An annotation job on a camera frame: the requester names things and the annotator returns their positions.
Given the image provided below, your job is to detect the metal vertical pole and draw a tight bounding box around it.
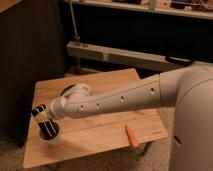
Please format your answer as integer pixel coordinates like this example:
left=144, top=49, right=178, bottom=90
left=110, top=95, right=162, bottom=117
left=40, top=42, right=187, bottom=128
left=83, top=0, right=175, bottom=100
left=69, top=0, right=80, bottom=46

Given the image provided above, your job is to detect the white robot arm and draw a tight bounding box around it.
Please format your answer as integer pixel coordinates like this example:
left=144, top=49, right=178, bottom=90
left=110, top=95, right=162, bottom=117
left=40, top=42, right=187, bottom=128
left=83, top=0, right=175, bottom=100
left=47, top=65, right=213, bottom=171

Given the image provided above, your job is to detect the green ceramic bowl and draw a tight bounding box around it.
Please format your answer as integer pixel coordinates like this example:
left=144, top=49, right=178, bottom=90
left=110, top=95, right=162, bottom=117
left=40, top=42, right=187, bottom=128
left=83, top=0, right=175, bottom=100
left=60, top=84, right=75, bottom=96

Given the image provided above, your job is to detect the grey metal beam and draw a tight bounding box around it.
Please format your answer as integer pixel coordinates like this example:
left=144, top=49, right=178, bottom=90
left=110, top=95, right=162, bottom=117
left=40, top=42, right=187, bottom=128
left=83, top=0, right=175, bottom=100
left=65, top=41, right=213, bottom=73

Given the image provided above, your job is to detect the black striped eraser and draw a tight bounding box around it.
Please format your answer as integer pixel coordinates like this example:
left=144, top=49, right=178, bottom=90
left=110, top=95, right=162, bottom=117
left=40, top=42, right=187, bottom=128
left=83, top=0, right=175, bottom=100
left=31, top=104, right=59, bottom=138

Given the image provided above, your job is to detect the wooden shelf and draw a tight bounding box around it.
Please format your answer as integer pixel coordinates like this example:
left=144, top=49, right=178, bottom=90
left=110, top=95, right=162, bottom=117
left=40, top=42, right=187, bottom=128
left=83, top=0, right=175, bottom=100
left=63, top=0, right=213, bottom=20

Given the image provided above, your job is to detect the orange carrot toy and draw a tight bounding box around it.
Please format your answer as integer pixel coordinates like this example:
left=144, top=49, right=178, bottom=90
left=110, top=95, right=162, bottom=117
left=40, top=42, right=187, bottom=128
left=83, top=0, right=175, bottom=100
left=125, top=126, right=138, bottom=148

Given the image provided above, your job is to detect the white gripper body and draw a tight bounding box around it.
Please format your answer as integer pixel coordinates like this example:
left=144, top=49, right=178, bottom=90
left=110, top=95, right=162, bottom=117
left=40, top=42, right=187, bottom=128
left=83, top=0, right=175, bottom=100
left=46, top=97, right=67, bottom=120

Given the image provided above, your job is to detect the wooden table board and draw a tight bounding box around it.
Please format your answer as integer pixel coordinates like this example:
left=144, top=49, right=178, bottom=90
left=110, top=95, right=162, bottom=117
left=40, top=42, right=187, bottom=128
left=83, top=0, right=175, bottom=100
left=23, top=69, right=167, bottom=168

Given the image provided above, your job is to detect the white ceramic cup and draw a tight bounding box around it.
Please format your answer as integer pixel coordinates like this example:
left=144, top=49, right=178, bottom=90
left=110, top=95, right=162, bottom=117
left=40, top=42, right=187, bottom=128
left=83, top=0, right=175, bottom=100
left=39, top=120, right=60, bottom=145

